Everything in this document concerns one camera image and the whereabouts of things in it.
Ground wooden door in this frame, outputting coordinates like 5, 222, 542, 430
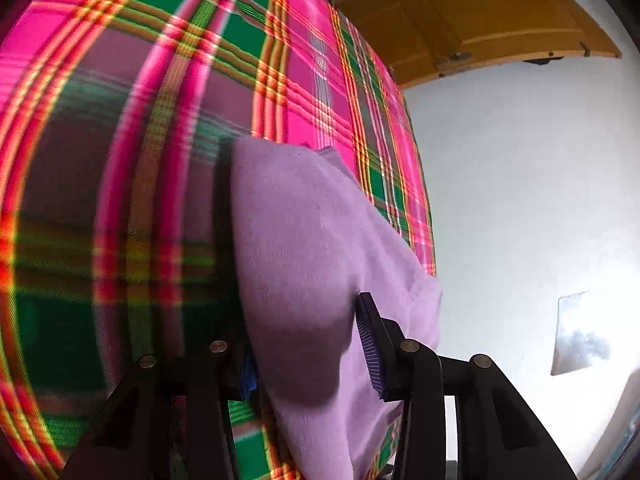
338, 0, 622, 89

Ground pink plaid tablecloth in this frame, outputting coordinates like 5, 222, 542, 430
1, 0, 435, 479

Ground purple fleece garment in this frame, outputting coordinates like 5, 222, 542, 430
231, 138, 442, 479

